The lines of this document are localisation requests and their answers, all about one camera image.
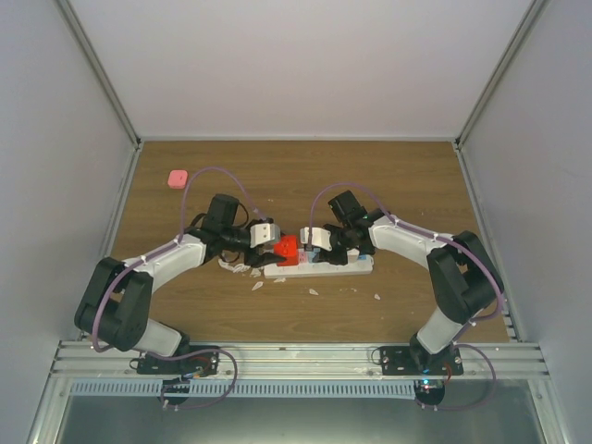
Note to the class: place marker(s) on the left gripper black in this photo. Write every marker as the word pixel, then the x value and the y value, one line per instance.
pixel 256 260

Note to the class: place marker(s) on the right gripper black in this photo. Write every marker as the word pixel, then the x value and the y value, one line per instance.
pixel 341 259

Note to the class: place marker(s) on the red cube socket adapter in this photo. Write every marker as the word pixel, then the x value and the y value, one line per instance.
pixel 288 249

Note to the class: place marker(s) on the pink plug adapter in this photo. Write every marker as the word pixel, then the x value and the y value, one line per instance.
pixel 177 179

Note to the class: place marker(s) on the light blue plug adapter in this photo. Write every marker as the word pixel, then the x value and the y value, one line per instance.
pixel 308 257

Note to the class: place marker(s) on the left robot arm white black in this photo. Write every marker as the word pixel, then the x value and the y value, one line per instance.
pixel 115 306

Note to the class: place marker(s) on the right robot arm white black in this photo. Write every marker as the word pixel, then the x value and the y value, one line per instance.
pixel 466 284

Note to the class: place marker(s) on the white cartoon cube adapter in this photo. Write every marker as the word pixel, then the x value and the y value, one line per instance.
pixel 353 256

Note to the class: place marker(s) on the white power strip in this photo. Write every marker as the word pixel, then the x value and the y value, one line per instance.
pixel 363 266

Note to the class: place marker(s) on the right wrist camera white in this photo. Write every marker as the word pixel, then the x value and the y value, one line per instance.
pixel 316 237

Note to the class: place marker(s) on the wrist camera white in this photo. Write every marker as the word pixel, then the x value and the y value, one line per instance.
pixel 264 233
pixel 316 237

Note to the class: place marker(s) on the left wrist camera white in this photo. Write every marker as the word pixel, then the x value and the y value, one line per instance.
pixel 264 233

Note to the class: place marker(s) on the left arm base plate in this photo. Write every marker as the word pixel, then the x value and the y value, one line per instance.
pixel 203 361

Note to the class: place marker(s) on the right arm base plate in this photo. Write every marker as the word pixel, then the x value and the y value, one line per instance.
pixel 405 360

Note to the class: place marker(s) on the slotted cable duct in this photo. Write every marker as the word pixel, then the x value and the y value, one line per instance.
pixel 248 388

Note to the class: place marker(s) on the aluminium rail front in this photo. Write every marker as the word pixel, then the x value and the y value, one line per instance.
pixel 314 361

